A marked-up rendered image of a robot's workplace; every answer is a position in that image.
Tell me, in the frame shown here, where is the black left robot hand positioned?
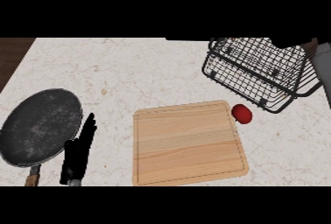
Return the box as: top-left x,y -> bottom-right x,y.
57,112 -> 98,186

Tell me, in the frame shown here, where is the dark grey frying pan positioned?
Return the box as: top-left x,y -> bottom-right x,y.
0,87 -> 85,187

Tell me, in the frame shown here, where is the red tomato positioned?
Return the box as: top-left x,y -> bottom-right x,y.
230,103 -> 254,125

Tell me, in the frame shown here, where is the black tiered wire basket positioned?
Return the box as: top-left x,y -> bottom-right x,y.
200,37 -> 325,115

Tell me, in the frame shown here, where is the grey appliance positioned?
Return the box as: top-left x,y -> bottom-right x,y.
310,41 -> 331,109

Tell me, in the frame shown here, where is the pale wooden cutting board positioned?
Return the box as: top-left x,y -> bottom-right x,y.
129,99 -> 251,187

